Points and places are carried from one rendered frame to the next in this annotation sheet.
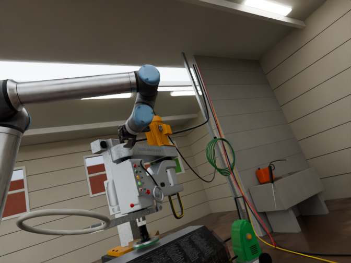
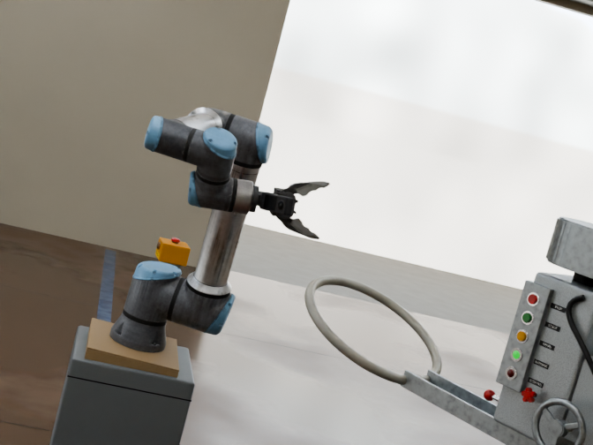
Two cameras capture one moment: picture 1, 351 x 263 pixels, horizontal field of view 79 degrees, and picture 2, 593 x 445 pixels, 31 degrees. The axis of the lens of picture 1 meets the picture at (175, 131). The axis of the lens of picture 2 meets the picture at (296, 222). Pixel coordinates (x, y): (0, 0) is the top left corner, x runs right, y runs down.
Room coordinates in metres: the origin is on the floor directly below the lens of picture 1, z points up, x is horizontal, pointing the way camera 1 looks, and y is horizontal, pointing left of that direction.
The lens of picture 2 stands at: (2.13, -2.37, 1.88)
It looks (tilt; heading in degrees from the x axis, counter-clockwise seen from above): 8 degrees down; 111
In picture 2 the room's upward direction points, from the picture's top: 15 degrees clockwise
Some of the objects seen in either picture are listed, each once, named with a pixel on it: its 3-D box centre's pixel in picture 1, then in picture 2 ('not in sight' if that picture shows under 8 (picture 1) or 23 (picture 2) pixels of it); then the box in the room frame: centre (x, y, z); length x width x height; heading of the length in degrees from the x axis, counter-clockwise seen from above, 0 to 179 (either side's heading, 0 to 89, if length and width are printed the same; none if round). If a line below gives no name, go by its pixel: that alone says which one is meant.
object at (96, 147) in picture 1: (99, 146); not in sight; (2.57, 0.98, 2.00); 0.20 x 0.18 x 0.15; 38
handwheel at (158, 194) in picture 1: (155, 195); (566, 427); (1.93, 0.34, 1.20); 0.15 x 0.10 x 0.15; 156
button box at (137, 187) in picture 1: (136, 178); (525, 336); (1.76, 0.42, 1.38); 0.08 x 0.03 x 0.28; 156
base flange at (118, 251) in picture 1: (133, 244); not in sight; (2.66, 0.86, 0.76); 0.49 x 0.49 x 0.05; 38
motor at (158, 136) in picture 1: (156, 133); not in sight; (2.47, 0.22, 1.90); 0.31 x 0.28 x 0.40; 66
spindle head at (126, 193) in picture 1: (138, 186); (590, 375); (1.94, 0.47, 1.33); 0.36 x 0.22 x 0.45; 156
